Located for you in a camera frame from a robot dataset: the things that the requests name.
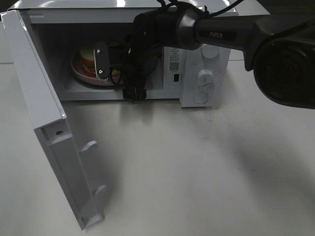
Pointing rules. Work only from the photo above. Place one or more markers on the white warning label sticker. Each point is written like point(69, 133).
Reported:
point(174, 60)

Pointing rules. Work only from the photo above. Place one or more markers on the upper white power knob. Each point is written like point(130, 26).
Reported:
point(209, 51)

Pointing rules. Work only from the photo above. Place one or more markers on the toast sandwich with lettuce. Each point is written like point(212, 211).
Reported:
point(87, 60)

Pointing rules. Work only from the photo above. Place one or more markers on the round door release button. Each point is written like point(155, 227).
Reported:
point(200, 98)

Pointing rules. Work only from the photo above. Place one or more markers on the pink round plate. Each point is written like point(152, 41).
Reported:
point(115, 79)

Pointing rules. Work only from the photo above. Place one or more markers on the white microwave oven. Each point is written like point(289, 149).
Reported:
point(65, 26)

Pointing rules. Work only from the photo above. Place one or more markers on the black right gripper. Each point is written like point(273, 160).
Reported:
point(139, 54)

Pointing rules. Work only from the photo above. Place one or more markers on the white microwave door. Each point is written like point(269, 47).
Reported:
point(49, 120)

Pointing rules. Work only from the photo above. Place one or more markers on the white timer knob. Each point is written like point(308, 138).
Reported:
point(205, 77)

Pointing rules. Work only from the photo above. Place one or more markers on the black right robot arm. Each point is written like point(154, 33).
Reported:
point(278, 49)

